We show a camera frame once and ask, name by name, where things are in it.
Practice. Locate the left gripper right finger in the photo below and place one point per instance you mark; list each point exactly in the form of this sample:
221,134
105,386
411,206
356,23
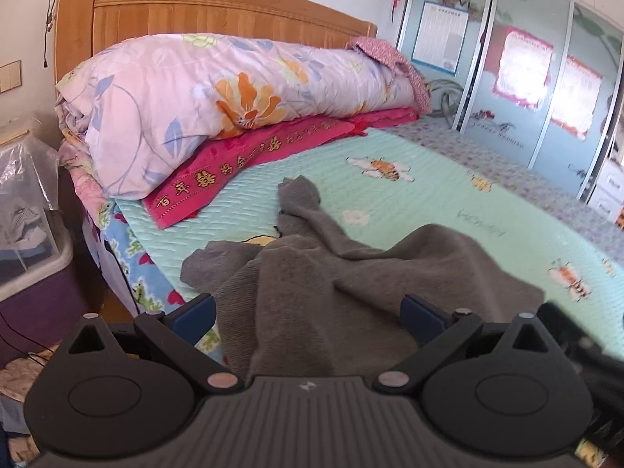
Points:
440,337

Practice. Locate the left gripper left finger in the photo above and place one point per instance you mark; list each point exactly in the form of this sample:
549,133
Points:
171,339

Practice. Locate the grey knit trousers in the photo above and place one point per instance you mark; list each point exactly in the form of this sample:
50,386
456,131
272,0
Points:
315,303

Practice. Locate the mint green quilted bedspread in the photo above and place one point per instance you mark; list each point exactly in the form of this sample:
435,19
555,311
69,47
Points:
385,184

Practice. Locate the clear plastic storage box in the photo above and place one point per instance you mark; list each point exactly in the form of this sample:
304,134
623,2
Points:
35,244

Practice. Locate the magenta embroidered pillow cover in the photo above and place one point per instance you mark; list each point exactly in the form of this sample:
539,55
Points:
194,184

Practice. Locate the white drawer cabinet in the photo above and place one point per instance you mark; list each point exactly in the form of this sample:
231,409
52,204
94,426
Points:
607,196

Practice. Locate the floral rolled duvet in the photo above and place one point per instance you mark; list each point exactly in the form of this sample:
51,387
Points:
142,107

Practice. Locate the red patterned cloth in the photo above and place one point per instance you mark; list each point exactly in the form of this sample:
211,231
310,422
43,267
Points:
381,51

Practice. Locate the sliding door wardrobe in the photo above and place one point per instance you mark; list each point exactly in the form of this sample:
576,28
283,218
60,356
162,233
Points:
537,81

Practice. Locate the wooden headboard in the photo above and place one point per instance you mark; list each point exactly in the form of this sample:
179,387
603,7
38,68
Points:
85,27

